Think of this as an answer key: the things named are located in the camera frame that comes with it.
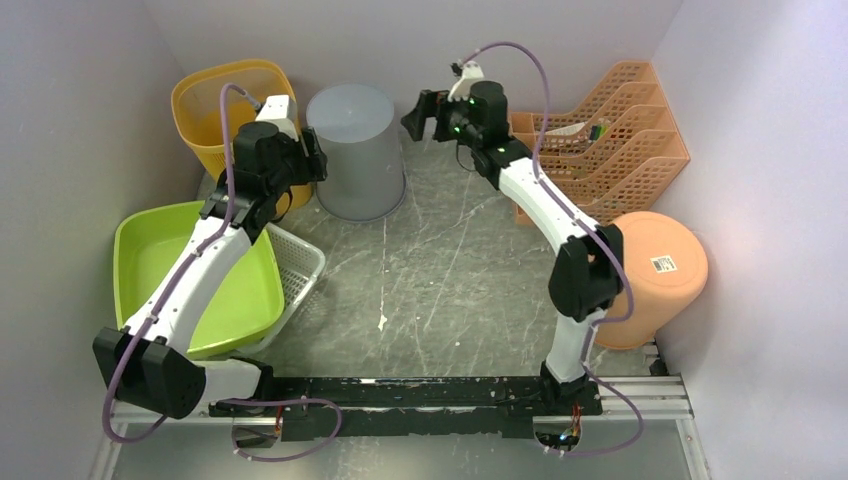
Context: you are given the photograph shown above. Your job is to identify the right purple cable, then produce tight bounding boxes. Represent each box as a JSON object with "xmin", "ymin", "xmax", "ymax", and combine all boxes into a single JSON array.
[{"xmin": 450, "ymin": 41, "xmax": 645, "ymax": 458}]

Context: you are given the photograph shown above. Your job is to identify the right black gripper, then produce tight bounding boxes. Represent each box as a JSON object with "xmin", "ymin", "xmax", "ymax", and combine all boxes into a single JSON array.
[{"xmin": 401, "ymin": 90, "xmax": 482, "ymax": 149}]

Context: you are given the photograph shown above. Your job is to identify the aluminium rail frame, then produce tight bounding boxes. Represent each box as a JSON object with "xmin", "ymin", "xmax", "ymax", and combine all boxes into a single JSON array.
[{"xmin": 102, "ymin": 357, "xmax": 694, "ymax": 463}]

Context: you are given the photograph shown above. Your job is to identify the yellow mesh waste bin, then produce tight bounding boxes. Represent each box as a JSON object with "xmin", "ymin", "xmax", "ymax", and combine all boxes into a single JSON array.
[{"xmin": 171, "ymin": 59, "xmax": 296, "ymax": 180}]

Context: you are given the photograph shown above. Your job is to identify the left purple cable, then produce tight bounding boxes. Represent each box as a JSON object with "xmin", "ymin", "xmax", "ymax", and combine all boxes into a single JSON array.
[{"xmin": 100, "ymin": 82, "xmax": 263, "ymax": 445}]

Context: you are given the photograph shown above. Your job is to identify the grey plastic bin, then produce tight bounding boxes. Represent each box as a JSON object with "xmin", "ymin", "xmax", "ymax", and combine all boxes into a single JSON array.
[{"xmin": 306, "ymin": 83, "xmax": 406, "ymax": 223}]

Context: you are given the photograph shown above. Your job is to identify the orange plastic bucket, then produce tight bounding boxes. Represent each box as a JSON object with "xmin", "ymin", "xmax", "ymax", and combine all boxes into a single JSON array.
[{"xmin": 595, "ymin": 212, "xmax": 708, "ymax": 350}]

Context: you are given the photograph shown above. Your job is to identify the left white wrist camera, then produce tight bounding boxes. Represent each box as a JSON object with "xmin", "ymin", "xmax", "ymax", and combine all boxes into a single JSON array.
[{"xmin": 256, "ymin": 95, "xmax": 300, "ymax": 142}]

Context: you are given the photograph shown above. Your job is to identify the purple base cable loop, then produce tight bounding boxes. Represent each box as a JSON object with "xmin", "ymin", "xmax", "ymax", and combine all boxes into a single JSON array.
[{"xmin": 218, "ymin": 397, "xmax": 344, "ymax": 464}]

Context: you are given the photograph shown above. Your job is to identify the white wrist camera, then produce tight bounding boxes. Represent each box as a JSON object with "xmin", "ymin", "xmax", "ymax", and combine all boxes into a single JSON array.
[
  {"xmin": 448, "ymin": 60, "xmax": 485, "ymax": 102},
  {"xmin": 256, "ymin": 95, "xmax": 300, "ymax": 142}
]

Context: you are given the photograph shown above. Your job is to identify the orange mesh file organizer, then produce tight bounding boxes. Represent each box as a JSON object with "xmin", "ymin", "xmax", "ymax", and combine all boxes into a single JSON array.
[{"xmin": 510, "ymin": 61, "xmax": 690, "ymax": 224}]

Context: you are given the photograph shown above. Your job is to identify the green plastic basin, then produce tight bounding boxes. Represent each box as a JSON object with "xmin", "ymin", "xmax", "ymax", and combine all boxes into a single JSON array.
[{"xmin": 113, "ymin": 201, "xmax": 285, "ymax": 360}]

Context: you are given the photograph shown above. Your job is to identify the white plastic basket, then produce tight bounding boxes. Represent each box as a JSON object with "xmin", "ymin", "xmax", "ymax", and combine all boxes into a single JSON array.
[{"xmin": 237, "ymin": 224, "xmax": 326, "ymax": 355}]

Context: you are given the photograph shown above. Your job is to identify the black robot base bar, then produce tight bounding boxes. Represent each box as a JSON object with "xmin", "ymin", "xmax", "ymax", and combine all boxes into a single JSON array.
[{"xmin": 207, "ymin": 376, "xmax": 602, "ymax": 441}]

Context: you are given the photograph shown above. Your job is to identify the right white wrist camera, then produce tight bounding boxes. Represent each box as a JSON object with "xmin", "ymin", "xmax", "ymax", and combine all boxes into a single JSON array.
[{"xmin": 448, "ymin": 60, "xmax": 485, "ymax": 102}]

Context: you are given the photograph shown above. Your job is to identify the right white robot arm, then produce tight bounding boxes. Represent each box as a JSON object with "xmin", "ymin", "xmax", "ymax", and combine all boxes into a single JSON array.
[{"xmin": 401, "ymin": 81, "xmax": 624, "ymax": 414}]

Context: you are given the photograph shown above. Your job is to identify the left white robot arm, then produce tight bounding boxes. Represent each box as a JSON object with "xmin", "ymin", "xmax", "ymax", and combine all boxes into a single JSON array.
[{"xmin": 93, "ymin": 121, "xmax": 327, "ymax": 426}]

